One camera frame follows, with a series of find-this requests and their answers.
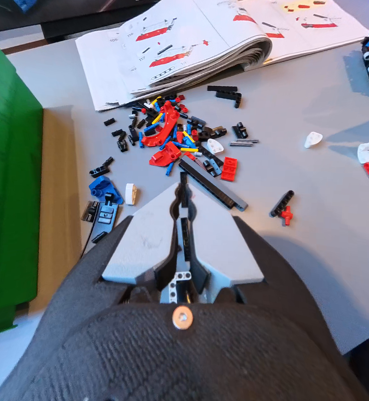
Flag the printed toy car box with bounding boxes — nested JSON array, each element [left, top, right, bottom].
[[42, 0, 160, 39]]

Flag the red curved arch piece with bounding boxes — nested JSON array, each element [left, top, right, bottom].
[[141, 100, 180, 147]]

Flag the black dotted strip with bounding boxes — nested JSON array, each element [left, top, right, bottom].
[[179, 171, 192, 263]]

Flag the grey desk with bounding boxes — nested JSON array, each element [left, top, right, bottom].
[[0, 19, 369, 401]]

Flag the small black bracket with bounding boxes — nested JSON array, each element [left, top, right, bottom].
[[82, 200, 99, 222]]

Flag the red angular panel piece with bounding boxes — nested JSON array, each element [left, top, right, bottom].
[[149, 142, 182, 166]]

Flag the white angled beam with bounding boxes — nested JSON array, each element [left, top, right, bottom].
[[168, 271, 192, 304]]

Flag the red printed tile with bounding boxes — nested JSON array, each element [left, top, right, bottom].
[[221, 157, 238, 181]]

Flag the black printed panel piece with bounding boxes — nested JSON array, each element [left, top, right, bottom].
[[92, 200, 120, 243]]

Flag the black five-hole beam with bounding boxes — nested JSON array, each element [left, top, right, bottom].
[[270, 190, 295, 218]]

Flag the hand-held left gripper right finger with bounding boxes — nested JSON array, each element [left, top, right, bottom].
[[186, 183, 265, 295]]

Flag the black L-shaped beam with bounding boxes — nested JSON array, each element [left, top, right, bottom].
[[216, 91, 242, 108]]

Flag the black double pin connector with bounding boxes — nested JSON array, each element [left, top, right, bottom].
[[89, 157, 114, 178]]

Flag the green plastic bin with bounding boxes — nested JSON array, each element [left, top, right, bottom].
[[0, 25, 44, 337]]

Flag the instruction booklet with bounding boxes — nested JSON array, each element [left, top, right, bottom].
[[75, 0, 369, 112]]

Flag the pile of small toy bricks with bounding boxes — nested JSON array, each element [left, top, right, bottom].
[[104, 93, 227, 177]]

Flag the blue angled brick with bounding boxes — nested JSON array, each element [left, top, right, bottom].
[[89, 175, 124, 205]]

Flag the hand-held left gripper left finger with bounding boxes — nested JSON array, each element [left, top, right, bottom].
[[102, 183, 182, 291]]

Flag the brown cardboard sheet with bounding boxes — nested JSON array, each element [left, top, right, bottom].
[[29, 108, 82, 314]]

